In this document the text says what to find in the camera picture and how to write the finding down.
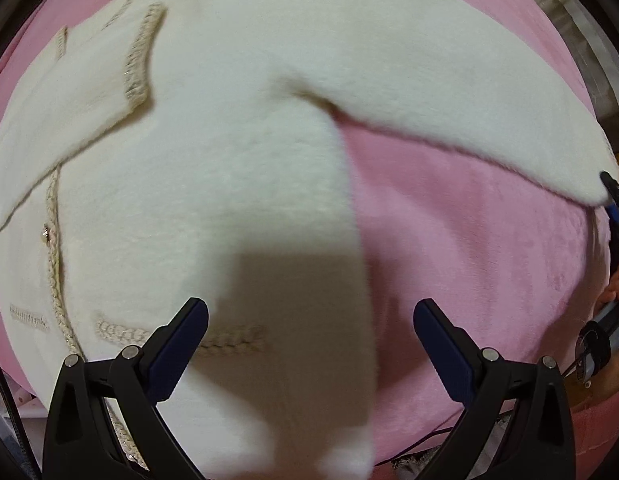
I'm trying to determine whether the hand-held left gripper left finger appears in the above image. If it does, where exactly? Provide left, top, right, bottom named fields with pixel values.
left=42, top=297, right=210, bottom=480

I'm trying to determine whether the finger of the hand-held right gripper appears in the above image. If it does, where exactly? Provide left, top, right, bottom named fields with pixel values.
left=600, top=172, right=619, bottom=262

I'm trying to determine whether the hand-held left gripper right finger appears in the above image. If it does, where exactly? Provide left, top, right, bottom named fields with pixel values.
left=413, top=298, right=576, bottom=480

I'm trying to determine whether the white fluffy jacket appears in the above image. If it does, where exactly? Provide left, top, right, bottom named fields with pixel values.
left=0, top=0, right=619, bottom=480

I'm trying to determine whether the person's right hand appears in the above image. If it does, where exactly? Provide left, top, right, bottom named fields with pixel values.
left=597, top=262, right=619, bottom=316

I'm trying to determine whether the person's pink clothing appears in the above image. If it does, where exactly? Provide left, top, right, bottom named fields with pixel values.
left=569, top=395, right=619, bottom=480

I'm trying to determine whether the white lace bed skirt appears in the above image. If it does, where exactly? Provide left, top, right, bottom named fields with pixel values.
left=394, top=412, right=517, bottom=480

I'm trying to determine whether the pink fleece blanket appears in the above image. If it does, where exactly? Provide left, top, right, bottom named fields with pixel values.
left=0, top=0, right=619, bottom=467

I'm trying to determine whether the beige curtain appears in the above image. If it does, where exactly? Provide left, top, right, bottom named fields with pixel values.
left=509, top=0, right=619, bottom=126

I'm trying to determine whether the thin black cable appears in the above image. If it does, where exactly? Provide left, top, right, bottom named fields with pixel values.
left=374, top=425, right=456, bottom=467

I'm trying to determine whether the black cable bundle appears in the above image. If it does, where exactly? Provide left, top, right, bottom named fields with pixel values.
left=0, top=355, right=42, bottom=480

